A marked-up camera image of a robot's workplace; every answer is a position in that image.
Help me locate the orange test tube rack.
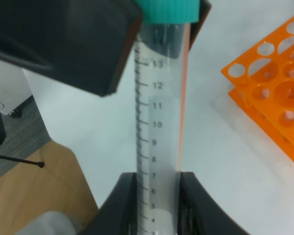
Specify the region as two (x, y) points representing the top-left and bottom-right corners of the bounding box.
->
(221, 16), (294, 162)

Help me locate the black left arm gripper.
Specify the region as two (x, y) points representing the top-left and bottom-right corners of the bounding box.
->
(0, 0), (213, 98)

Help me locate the teal-capped test tube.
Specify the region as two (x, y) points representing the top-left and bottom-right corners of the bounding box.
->
(134, 0), (200, 235)

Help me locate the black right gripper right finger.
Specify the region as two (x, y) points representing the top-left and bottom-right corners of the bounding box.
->
(178, 172), (247, 235)

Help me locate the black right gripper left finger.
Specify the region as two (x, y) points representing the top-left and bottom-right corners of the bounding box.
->
(80, 172), (137, 235)

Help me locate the black cable with plug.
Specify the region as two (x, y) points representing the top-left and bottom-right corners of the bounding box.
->
(0, 153), (45, 168)

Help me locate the white plastic bottle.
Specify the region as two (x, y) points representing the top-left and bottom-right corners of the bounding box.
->
(15, 211), (77, 235)

